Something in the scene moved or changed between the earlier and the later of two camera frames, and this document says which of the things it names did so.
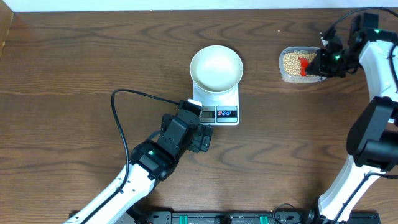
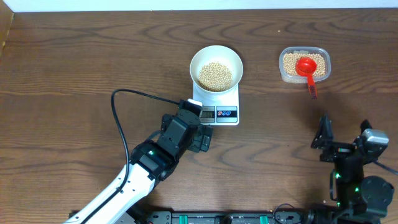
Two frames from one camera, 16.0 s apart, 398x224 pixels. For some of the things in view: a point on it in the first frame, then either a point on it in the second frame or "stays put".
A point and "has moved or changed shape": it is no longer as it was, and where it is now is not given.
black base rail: x=219 y=217 stays put
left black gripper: x=196 y=144 stays put
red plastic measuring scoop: x=304 y=63 has moved or changed shape
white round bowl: x=216 y=68 stays put
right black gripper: x=320 y=67 to x=336 y=150
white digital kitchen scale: x=219 y=108 stays put
